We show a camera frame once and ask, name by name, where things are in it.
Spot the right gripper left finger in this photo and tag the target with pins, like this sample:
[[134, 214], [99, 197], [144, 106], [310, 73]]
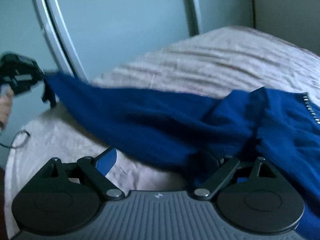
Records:
[[93, 171]]

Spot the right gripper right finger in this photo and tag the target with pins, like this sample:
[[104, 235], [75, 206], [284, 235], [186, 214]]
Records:
[[219, 180]]

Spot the person's left hand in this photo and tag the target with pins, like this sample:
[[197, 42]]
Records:
[[6, 107]]

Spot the blue beaded sweater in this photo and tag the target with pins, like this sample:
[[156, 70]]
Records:
[[188, 134]]

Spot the glass wardrobe sliding door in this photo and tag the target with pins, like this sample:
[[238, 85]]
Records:
[[86, 38]]

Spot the pink wrinkled bed sheet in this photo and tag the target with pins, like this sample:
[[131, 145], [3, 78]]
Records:
[[212, 64]]

